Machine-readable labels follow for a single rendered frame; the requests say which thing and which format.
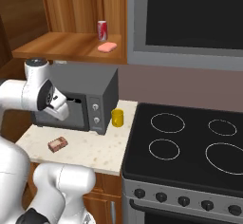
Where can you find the black stove knob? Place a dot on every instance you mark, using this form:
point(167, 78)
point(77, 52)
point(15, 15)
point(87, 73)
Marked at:
point(235, 209)
point(183, 201)
point(207, 205)
point(139, 193)
point(161, 197)

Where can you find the microwave knob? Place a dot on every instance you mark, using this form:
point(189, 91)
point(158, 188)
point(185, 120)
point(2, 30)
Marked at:
point(94, 107)
point(96, 119)

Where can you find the wooden drawer front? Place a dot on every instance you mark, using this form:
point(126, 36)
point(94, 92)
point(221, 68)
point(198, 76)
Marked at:
point(109, 183)

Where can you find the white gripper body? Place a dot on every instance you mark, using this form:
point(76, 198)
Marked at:
point(59, 110)

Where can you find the open wooden wall cabinet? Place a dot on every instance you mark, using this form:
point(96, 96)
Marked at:
point(63, 12)

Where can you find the pink bar soap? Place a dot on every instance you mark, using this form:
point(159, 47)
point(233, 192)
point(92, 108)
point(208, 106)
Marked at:
point(107, 47)

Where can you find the black and steel stove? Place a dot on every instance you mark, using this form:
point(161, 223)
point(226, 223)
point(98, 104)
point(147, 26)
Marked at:
point(183, 158)

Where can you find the red soda can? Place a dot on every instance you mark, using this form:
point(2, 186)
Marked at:
point(102, 30)

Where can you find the grey microwave oven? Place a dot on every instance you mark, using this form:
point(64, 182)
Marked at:
point(95, 82)

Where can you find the grey range hood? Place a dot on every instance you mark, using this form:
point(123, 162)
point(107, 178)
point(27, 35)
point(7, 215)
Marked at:
point(190, 15)

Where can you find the wooden base cabinet door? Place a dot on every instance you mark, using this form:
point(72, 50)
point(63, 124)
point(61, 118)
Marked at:
point(102, 209)

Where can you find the yellow mug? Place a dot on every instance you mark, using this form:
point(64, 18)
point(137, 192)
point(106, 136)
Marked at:
point(117, 118)

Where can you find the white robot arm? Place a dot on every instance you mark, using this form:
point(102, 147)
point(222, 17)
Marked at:
point(19, 95)

